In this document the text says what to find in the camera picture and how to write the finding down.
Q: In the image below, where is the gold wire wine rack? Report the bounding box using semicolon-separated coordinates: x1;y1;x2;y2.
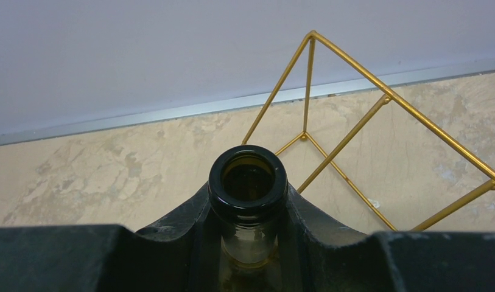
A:
242;31;495;233

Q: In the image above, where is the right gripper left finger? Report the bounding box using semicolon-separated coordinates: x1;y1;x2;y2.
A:
0;186;208;291

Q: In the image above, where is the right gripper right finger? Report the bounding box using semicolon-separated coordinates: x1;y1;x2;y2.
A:
279;187;495;291

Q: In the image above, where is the dark wine bottle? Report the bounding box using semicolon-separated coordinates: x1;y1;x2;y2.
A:
208;145;288;291

